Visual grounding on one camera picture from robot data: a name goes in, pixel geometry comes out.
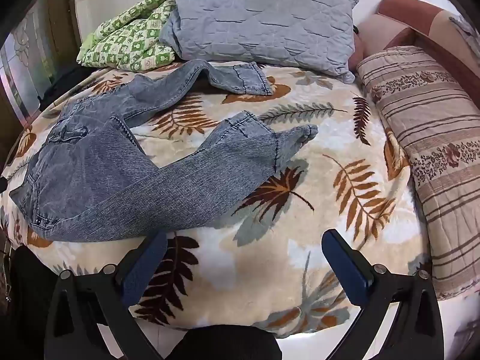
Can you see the green patterned quilt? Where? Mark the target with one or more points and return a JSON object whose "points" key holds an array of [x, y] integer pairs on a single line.
{"points": [[131, 45]]}

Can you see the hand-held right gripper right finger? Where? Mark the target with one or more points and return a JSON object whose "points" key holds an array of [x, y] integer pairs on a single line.
{"points": [[347, 266]]}

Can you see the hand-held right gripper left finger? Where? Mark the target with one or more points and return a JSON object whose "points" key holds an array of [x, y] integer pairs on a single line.
{"points": [[148, 258]]}

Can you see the dark cloth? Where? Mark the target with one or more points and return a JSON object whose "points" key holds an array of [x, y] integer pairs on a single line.
{"points": [[26, 307]]}

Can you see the grey denim pants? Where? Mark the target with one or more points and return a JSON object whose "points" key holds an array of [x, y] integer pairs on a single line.
{"points": [[93, 180]]}

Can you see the brown pink pillow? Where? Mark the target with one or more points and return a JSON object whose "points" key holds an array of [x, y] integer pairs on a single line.
{"points": [[397, 11]]}

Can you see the wooden glass door cabinet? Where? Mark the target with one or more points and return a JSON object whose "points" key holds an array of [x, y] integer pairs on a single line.
{"points": [[22, 52]]}

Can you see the striped floral bolster pillow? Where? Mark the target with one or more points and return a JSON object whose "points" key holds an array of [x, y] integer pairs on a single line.
{"points": [[431, 120]]}

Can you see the leaf print blanket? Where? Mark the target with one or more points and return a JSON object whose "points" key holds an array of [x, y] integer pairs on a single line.
{"points": [[225, 262]]}

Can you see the grey quilted pillow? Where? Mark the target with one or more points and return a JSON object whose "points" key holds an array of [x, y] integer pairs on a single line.
{"points": [[262, 22]]}

